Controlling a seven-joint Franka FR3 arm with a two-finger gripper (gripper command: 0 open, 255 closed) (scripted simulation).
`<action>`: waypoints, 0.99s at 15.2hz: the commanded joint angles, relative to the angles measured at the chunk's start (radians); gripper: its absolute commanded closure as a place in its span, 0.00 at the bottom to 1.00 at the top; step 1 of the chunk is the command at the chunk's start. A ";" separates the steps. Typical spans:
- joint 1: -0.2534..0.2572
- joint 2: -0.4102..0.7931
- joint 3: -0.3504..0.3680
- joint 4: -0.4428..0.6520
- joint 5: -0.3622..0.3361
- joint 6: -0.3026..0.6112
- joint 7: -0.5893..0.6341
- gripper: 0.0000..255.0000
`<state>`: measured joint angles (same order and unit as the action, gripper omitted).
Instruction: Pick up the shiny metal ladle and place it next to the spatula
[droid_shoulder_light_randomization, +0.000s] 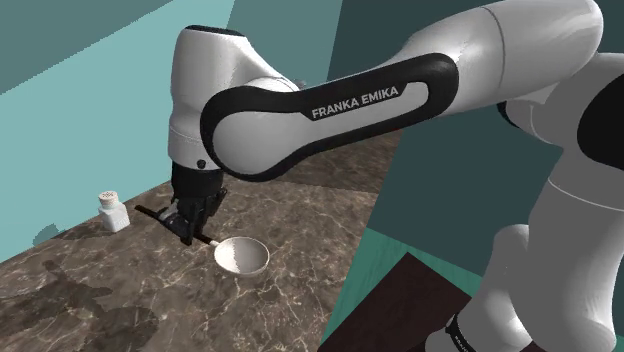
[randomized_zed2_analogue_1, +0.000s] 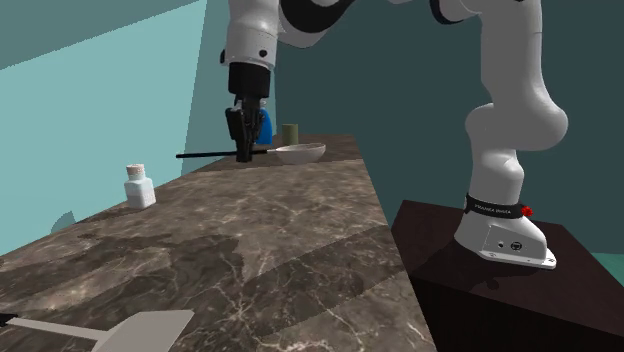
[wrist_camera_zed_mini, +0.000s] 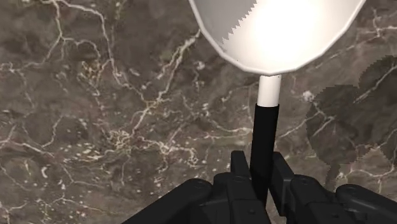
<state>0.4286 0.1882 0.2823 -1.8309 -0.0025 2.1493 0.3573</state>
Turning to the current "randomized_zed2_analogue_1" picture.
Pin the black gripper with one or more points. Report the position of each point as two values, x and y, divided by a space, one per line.
249 79

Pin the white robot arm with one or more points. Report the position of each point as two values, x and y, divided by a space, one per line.
507 88

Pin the blue bottle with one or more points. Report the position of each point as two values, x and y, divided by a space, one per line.
267 129

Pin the olive green cup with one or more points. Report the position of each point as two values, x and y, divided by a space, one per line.
290 134

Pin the white bottle with cork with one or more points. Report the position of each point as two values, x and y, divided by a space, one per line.
140 192

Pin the dark robot stand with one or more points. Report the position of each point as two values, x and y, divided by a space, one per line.
512 302

